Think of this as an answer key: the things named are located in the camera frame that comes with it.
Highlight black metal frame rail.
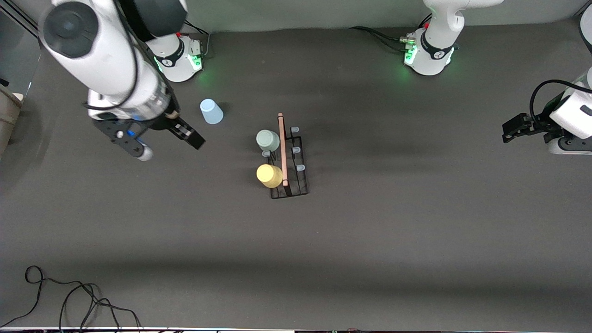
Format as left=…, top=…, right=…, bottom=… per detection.
left=7, top=2, right=44, bottom=37

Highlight beige cardboard box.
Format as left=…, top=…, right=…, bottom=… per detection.
left=0, top=85, right=23, bottom=155

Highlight black wire cup holder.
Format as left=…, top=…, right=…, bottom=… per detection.
left=262, top=112, right=309, bottom=199

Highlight black arm base cables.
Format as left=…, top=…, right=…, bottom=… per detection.
left=176, top=18, right=211, bottom=61
left=349, top=14, right=433, bottom=52

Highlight dark grey table mat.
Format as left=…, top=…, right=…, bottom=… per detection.
left=0, top=18, right=592, bottom=331

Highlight pale green plastic cup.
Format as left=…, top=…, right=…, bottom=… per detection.
left=256, top=130, right=281, bottom=152

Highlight black left arm base cables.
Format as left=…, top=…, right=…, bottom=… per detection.
left=349, top=14, right=433, bottom=52

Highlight black right arm base cables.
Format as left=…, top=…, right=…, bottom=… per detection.
left=176, top=18, right=211, bottom=61

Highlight yellow plastic cup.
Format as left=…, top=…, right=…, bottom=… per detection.
left=257, top=164, right=283, bottom=188

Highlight light blue plastic cup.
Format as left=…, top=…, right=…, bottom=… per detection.
left=200, top=99, right=224, bottom=125

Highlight thin black looped cable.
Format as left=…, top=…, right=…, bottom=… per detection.
left=59, top=283, right=143, bottom=333
left=0, top=265, right=100, bottom=328

